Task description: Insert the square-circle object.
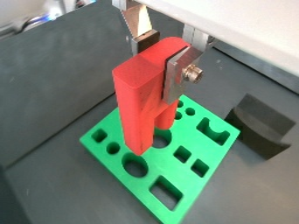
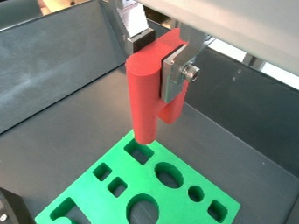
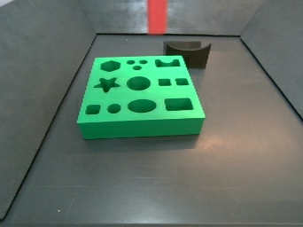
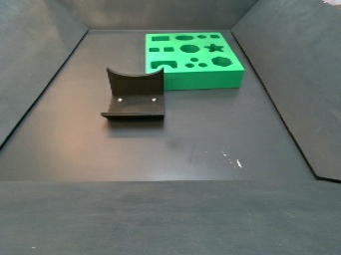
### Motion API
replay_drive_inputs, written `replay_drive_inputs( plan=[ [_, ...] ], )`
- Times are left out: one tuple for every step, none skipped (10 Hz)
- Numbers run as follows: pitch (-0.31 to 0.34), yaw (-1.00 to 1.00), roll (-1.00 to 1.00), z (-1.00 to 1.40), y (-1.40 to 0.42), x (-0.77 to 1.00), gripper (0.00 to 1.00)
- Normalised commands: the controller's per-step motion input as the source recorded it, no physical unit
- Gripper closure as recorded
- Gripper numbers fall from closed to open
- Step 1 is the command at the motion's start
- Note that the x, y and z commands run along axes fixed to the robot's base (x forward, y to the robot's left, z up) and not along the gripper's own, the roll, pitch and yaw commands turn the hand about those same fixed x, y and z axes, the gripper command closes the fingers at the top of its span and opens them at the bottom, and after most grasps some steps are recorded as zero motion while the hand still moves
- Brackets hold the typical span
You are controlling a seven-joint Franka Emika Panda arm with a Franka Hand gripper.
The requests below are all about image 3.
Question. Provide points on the green shape sorter block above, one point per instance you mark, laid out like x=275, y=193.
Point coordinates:
x=140, y=97

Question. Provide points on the black curved holder block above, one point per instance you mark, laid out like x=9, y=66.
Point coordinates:
x=193, y=53

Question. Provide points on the red tape stripe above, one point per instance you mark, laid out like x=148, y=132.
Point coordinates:
x=157, y=9

